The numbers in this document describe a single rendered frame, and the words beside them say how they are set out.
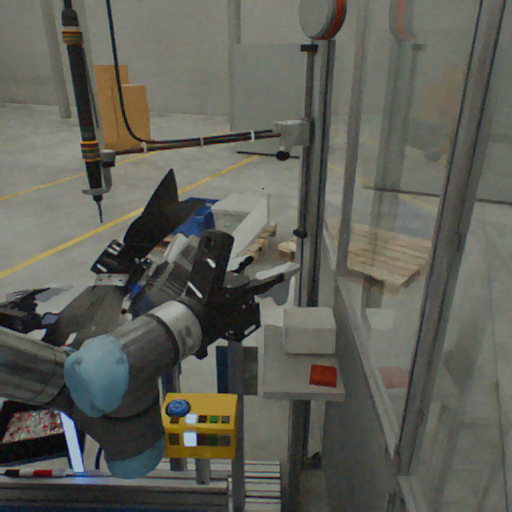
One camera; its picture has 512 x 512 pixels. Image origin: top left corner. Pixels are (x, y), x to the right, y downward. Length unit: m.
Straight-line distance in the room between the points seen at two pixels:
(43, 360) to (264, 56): 8.04
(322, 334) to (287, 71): 7.14
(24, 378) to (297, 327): 0.98
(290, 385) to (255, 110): 7.50
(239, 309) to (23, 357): 0.27
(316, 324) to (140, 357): 0.99
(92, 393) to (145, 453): 0.13
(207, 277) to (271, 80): 7.89
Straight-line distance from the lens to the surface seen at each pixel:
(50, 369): 0.61
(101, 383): 0.49
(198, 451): 1.01
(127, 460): 0.59
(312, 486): 2.24
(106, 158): 1.17
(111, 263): 1.31
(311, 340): 1.46
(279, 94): 8.37
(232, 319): 0.62
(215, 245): 0.59
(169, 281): 1.28
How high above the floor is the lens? 1.76
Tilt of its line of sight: 24 degrees down
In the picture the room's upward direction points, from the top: straight up
